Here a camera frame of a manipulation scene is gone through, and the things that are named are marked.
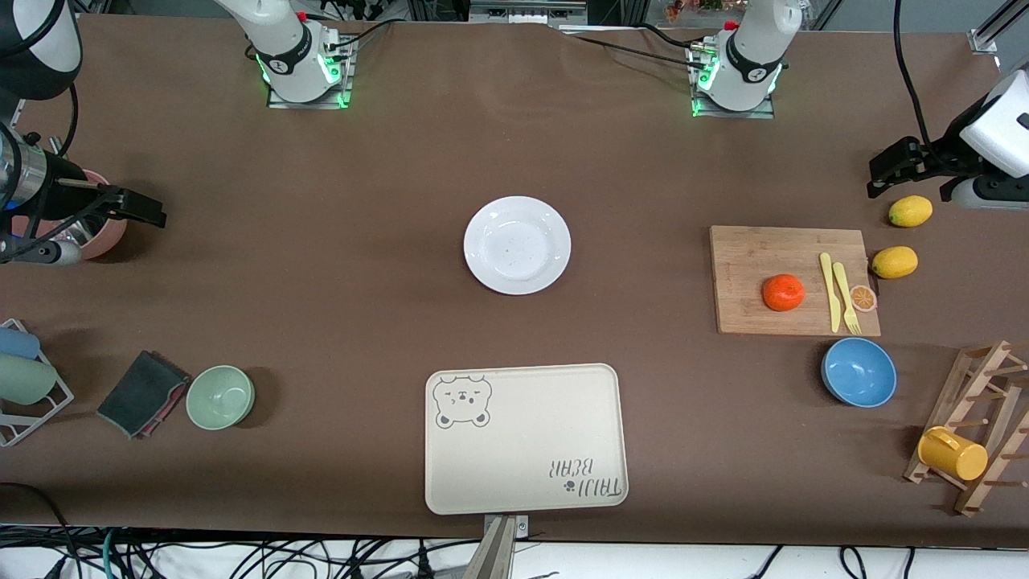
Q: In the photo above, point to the dark grey folded cloth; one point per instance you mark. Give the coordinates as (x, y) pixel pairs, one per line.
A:
(137, 390)

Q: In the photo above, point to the grey metal box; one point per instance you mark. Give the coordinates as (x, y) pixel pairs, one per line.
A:
(526, 10)

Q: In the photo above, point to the pink folded cloth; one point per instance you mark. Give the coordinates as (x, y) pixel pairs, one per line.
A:
(165, 414)

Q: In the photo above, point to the yellow plastic knife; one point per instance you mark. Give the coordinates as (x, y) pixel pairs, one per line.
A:
(828, 281)

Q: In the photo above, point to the cream tray with bear print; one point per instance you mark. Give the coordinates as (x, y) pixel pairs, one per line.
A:
(522, 450)

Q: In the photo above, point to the aluminium frame profile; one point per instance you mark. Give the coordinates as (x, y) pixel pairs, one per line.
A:
(985, 36)

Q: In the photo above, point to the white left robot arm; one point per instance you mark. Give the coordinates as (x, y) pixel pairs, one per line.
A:
(748, 56)

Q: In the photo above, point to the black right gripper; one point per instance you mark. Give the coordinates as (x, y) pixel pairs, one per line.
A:
(58, 175)

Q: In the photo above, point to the blue bowl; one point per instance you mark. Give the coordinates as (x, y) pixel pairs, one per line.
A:
(858, 372)

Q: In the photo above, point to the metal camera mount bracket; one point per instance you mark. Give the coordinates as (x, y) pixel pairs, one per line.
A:
(498, 555)

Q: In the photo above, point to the metal base plate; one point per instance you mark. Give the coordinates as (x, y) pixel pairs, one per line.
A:
(764, 115)
(347, 80)

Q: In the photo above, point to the pink bowl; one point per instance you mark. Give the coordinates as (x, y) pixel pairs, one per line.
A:
(111, 239)

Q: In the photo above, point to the orange fruit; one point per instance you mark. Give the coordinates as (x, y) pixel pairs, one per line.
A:
(784, 293)

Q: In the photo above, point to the wooden mug rack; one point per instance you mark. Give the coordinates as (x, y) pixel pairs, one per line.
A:
(989, 482)

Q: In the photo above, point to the yellow mug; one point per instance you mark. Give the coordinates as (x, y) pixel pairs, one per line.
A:
(953, 454)

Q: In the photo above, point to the yellow plastic fork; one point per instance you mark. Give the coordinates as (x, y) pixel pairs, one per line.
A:
(842, 285)

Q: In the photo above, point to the yellow lemon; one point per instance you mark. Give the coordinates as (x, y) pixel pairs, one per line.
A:
(910, 211)
(895, 263)

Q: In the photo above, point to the pale blue cup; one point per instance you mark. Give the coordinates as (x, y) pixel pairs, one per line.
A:
(16, 343)

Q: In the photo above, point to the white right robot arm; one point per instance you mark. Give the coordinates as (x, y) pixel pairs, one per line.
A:
(281, 48)

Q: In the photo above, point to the pale green bowl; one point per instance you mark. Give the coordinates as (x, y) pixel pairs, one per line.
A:
(220, 397)

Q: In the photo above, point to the wooden cutting board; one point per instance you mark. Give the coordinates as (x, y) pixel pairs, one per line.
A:
(748, 257)

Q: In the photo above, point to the colourful toy pile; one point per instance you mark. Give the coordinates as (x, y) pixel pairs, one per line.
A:
(695, 8)

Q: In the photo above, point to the brown table cover cloth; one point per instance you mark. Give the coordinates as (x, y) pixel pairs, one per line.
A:
(402, 161)

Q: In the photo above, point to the white round plate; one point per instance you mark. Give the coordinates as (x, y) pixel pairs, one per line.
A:
(517, 245)

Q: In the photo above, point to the orange slice piece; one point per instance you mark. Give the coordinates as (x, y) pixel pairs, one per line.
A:
(863, 298)

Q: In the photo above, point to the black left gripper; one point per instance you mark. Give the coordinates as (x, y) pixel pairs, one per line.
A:
(937, 156)

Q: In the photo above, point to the pale green cup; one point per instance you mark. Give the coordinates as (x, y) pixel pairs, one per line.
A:
(24, 379)

